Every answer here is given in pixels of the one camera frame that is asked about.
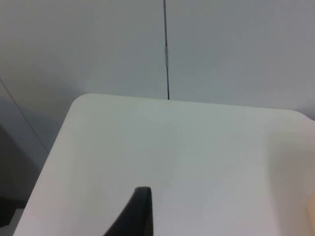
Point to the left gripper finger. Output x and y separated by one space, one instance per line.
140 216

